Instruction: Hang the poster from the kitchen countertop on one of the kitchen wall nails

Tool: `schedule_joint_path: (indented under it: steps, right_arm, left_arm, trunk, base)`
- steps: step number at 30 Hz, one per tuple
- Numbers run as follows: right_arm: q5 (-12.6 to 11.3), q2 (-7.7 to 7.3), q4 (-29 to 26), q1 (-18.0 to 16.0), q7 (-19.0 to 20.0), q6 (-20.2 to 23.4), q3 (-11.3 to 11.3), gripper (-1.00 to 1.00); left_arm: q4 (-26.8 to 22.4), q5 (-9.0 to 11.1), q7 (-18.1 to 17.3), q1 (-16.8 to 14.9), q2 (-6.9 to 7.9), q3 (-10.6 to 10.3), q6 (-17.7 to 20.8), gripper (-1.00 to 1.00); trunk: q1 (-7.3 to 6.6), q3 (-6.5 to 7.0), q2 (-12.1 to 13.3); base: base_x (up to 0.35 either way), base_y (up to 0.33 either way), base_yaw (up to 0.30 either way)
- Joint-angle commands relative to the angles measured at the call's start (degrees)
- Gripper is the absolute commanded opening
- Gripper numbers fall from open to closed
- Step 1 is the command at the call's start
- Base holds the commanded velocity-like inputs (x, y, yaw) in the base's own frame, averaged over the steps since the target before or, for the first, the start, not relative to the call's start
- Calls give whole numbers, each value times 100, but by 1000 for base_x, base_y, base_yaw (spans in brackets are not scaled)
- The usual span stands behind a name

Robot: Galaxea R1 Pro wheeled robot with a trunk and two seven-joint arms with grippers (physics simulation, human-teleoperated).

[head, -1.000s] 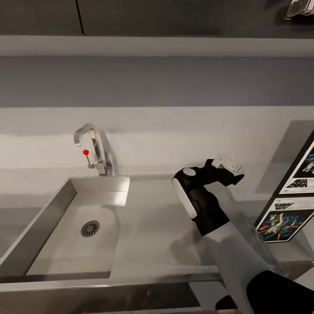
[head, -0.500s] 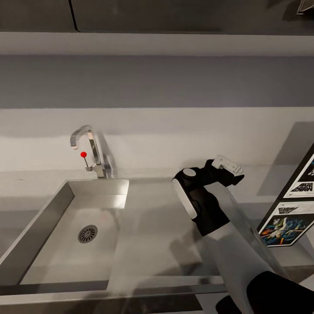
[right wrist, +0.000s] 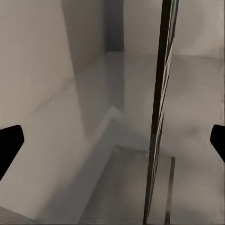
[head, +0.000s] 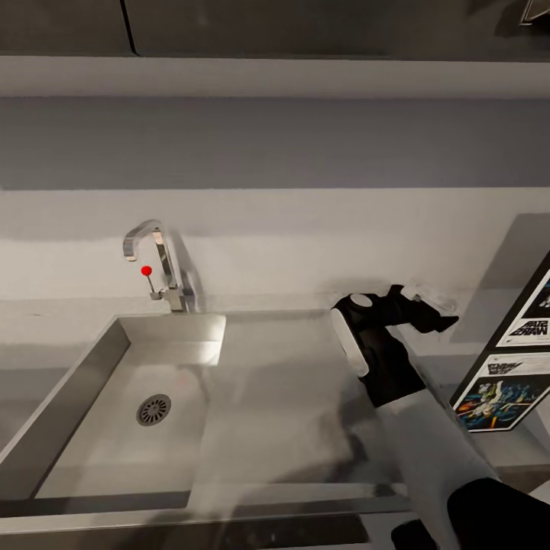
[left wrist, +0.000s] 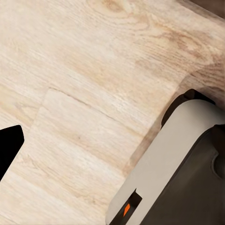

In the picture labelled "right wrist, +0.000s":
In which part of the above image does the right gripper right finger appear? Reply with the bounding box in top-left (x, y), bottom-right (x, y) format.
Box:
top-left (210, 125), bottom-right (225, 162)

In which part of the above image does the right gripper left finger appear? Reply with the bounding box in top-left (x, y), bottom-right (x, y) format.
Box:
top-left (0, 126), bottom-right (24, 181)

